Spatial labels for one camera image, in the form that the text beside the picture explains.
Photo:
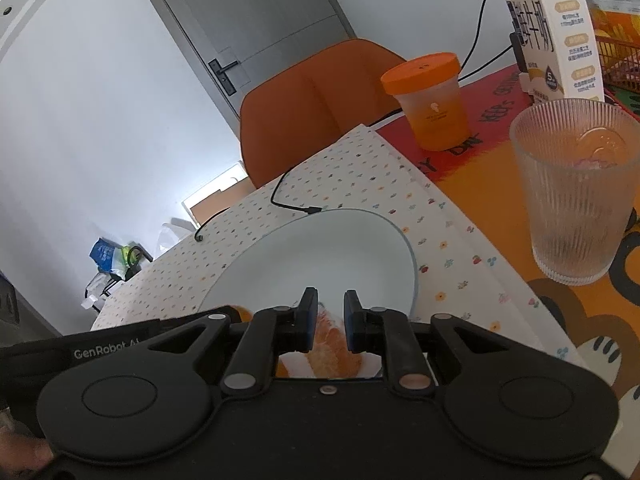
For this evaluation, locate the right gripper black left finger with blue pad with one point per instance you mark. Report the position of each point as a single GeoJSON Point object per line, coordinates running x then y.
{"type": "Point", "coordinates": [271, 333]}

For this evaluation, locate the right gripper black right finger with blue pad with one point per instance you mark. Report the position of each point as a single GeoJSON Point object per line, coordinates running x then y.
{"type": "Point", "coordinates": [388, 333]}

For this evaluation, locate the peeled pomelo segment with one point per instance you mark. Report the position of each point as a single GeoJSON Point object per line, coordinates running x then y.
{"type": "Point", "coordinates": [329, 357]}

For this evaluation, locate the person's left hand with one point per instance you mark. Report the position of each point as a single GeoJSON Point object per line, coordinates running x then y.
{"type": "Point", "coordinates": [21, 455]}

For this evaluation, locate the small orange fruit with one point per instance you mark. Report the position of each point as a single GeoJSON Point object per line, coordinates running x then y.
{"type": "Point", "coordinates": [246, 315]}

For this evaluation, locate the white round plate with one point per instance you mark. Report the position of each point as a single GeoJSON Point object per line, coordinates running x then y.
{"type": "Point", "coordinates": [333, 251]}

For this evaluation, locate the brown cardboard box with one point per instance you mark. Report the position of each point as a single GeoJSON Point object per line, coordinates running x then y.
{"type": "Point", "coordinates": [226, 190]}

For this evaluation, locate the white plastic bag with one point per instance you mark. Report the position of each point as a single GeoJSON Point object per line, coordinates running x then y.
{"type": "Point", "coordinates": [172, 233]}

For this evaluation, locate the blue white bag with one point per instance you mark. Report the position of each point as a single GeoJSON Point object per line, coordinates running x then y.
{"type": "Point", "coordinates": [109, 257]}

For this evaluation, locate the floral white tablecloth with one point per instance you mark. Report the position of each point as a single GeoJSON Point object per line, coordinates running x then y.
{"type": "Point", "coordinates": [459, 271]}

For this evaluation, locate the orange chair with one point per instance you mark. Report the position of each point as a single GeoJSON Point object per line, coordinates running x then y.
{"type": "Point", "coordinates": [312, 104]}

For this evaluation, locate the orange red cartoon mat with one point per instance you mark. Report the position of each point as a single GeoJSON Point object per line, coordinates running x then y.
{"type": "Point", "coordinates": [481, 177]}

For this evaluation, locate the orange lidded plastic cup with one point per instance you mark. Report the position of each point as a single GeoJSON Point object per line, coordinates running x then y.
{"type": "Point", "coordinates": [429, 94]}

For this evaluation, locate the ribbed clear glass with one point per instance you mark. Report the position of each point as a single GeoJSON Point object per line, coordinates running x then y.
{"type": "Point", "coordinates": [579, 165]}

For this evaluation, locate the black power adapter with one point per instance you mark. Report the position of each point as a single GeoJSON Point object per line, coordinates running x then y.
{"type": "Point", "coordinates": [518, 52]}

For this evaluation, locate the grey door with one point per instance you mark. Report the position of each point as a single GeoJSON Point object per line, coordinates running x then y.
{"type": "Point", "coordinates": [265, 36]}

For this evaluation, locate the white milk carton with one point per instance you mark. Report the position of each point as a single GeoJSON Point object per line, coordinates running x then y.
{"type": "Point", "coordinates": [559, 47]}

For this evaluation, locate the black wire rack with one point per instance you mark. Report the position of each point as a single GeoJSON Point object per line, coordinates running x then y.
{"type": "Point", "coordinates": [99, 288]}

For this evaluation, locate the black door handle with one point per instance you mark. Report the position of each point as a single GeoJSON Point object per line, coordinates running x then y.
{"type": "Point", "coordinates": [220, 72]}

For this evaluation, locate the orange wire basket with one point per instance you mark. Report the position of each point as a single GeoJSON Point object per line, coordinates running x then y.
{"type": "Point", "coordinates": [618, 46]}

